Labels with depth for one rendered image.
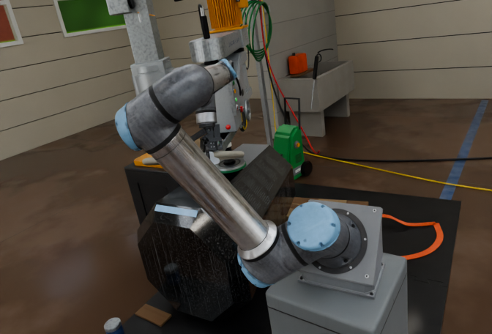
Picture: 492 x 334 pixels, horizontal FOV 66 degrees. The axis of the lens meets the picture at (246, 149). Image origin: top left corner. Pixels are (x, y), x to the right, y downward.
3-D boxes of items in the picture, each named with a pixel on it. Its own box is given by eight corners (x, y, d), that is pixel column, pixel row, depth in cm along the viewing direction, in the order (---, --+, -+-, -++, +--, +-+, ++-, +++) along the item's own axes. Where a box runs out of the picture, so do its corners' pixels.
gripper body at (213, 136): (222, 150, 163) (220, 122, 164) (203, 151, 160) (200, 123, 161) (218, 151, 170) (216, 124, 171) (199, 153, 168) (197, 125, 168)
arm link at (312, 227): (358, 244, 122) (344, 234, 108) (312, 269, 126) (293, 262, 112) (334, 204, 131) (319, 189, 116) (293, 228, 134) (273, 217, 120)
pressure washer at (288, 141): (289, 167, 456) (280, 96, 427) (313, 173, 431) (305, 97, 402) (269, 178, 435) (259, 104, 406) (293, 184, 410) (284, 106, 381)
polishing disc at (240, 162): (243, 169, 246) (242, 167, 245) (211, 172, 249) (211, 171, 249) (247, 157, 265) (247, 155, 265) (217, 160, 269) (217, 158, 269)
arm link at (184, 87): (184, 56, 89) (225, 53, 154) (144, 86, 91) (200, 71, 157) (214, 97, 90) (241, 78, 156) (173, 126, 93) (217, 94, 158)
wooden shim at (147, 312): (135, 315, 258) (134, 313, 257) (146, 305, 265) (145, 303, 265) (161, 327, 244) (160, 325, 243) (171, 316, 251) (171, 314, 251)
